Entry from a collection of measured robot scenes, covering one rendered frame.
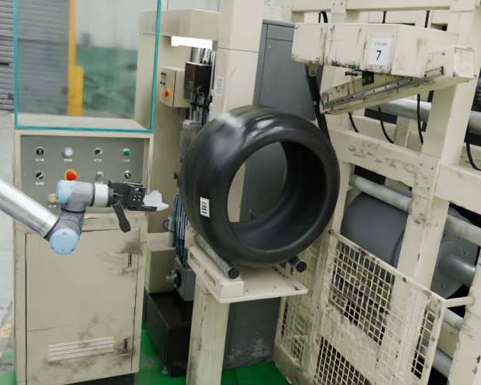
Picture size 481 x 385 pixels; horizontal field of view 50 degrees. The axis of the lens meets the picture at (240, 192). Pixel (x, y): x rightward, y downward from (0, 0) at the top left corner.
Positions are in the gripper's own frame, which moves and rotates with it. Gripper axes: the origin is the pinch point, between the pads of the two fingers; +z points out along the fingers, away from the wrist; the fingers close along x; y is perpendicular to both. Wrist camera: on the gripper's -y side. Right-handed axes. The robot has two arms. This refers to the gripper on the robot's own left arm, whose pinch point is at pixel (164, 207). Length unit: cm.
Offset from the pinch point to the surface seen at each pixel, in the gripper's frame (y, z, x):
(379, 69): 60, 49, -31
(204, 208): 4.2, 10.0, -10.1
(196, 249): -22.2, 23.9, 19.5
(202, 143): 23.5, 10.3, 3.3
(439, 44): 71, 64, -37
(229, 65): 51, 24, 25
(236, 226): -9.9, 37.3, 15.7
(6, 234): -116, -31, 269
